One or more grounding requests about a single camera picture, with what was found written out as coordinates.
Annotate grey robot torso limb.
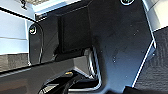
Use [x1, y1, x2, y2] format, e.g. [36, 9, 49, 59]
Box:
[0, 46, 103, 94]

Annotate dark door hinge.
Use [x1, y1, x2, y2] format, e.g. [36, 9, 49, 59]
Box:
[19, 0, 28, 10]

